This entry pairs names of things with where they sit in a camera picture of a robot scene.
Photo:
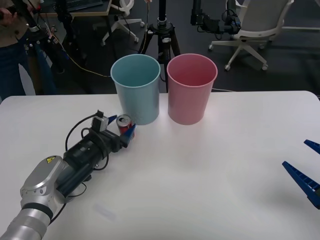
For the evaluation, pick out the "silver and black left arm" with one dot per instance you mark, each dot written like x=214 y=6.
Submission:
x=42 y=180

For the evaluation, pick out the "wooden desk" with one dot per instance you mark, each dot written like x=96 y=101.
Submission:
x=82 y=11

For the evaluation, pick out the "black tripod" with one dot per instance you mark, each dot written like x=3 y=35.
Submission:
x=53 y=47
x=163 y=30

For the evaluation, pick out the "person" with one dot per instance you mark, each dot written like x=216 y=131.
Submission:
x=15 y=57

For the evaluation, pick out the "black background robot arm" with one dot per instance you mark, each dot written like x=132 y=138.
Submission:
x=212 y=23

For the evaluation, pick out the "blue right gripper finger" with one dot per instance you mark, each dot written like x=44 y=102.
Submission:
x=305 y=181
x=313 y=145

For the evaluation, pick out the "white office chair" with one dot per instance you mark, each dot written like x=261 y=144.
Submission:
x=125 y=22
x=260 y=27

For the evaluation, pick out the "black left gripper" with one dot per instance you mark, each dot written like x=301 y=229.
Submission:
x=111 y=141

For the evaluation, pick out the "pale blue plastic bin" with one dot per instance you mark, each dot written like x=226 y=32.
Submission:
x=140 y=100

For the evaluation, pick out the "pink plastic bin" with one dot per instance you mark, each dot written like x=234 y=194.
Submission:
x=187 y=102

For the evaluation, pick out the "red drink can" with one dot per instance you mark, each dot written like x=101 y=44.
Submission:
x=124 y=121

